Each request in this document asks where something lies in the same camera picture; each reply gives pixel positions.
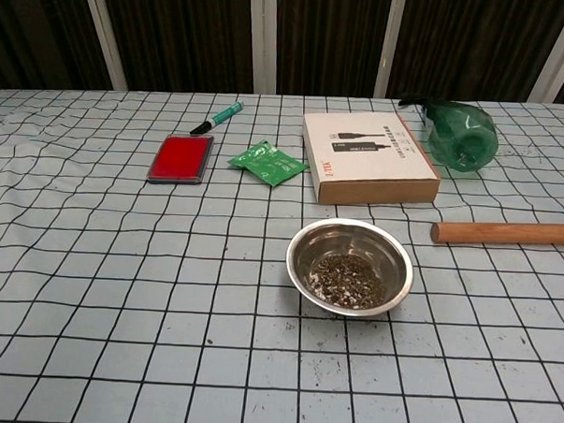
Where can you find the wooden rolling pin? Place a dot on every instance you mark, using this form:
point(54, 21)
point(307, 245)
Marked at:
point(506, 233)

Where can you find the stainless steel bowl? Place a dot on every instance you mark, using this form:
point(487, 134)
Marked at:
point(303, 250)

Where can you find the green foil packet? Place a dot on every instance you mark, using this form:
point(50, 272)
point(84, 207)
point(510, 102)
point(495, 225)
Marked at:
point(265, 164)

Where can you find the dark crushed seed mix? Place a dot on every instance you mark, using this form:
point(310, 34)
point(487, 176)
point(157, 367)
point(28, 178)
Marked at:
point(349, 280)

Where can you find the white and kraft cardboard box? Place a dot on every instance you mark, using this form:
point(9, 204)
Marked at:
point(359, 149)

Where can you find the green marker pen black cap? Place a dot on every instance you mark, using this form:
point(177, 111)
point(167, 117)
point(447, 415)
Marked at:
point(223, 115)

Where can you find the red ink pad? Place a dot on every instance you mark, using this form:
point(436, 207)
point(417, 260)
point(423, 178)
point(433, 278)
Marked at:
point(181, 158)

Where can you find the checked light blue tablecloth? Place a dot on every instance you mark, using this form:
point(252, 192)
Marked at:
point(118, 307)

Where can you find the green plastic spray bottle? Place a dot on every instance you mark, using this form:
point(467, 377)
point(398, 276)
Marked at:
point(463, 135)

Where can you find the white frame post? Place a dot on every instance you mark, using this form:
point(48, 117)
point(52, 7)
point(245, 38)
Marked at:
point(102, 30)
point(262, 37)
point(563, 46)
point(390, 43)

